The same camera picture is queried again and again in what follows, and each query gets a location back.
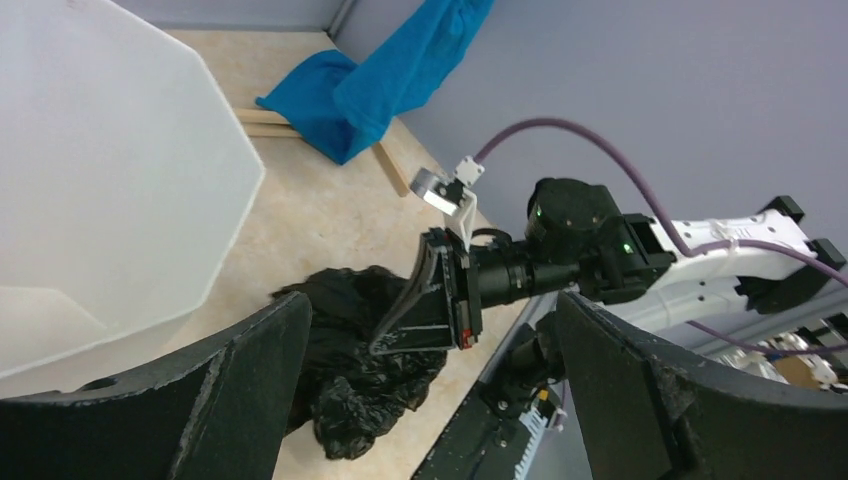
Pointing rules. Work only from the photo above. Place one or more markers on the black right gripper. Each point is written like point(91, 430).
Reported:
point(420, 326)

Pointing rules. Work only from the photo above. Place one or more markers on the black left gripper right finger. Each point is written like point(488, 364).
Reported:
point(650, 409)

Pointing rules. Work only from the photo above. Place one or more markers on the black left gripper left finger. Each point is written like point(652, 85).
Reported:
point(215, 409)

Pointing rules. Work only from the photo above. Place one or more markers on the black trash bag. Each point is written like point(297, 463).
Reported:
point(350, 396)

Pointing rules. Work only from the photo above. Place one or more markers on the white plastic trash bin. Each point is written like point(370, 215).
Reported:
point(125, 180)

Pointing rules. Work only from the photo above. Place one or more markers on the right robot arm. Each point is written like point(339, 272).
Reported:
point(652, 273)

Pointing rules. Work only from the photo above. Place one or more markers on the blue cloth shirt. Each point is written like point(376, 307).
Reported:
point(341, 107)

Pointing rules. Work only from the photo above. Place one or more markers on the wooden clothes rack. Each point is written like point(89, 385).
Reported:
point(269, 124)

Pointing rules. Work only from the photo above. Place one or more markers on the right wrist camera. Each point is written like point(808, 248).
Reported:
point(452, 196)

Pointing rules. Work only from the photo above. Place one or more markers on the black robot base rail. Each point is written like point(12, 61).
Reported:
point(499, 426)

